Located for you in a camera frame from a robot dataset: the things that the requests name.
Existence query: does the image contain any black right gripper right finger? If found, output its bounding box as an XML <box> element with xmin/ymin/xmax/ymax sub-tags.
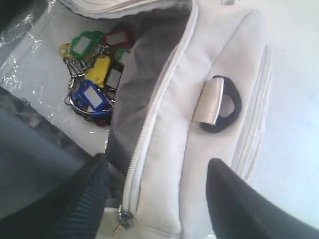
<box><xmin>206</xmin><ymin>158</ymin><xmax>319</xmax><ymax>239</ymax></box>

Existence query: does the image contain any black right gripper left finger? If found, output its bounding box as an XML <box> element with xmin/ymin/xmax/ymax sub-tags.
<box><xmin>44</xmin><ymin>153</ymin><xmax>109</xmax><ymax>239</ymax></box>

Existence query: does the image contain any beige duffel bag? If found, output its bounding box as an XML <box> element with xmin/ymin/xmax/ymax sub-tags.
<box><xmin>0</xmin><ymin>0</ymin><xmax>272</xmax><ymax>239</ymax></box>

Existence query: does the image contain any colourful key tag bunch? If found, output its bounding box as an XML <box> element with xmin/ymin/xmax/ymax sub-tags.
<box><xmin>59</xmin><ymin>22</ymin><xmax>135</xmax><ymax>127</ymax></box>

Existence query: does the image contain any clear plastic sheet in bag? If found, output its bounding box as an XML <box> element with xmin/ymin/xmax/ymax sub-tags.
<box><xmin>0</xmin><ymin>0</ymin><xmax>113</xmax><ymax>155</ymax></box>

